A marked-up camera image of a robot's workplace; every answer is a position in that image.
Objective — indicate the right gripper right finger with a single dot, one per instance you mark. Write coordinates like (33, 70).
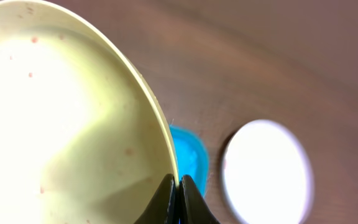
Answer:
(192, 208)

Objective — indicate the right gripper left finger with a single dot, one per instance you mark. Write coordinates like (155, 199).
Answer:
(161, 207)

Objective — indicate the white plate with red stain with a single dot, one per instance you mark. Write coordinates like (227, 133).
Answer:
(266, 175)

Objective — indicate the yellow-green plate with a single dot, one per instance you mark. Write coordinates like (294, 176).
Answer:
(82, 137)

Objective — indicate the teal plastic serving tray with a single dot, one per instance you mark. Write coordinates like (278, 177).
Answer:
(192, 156)

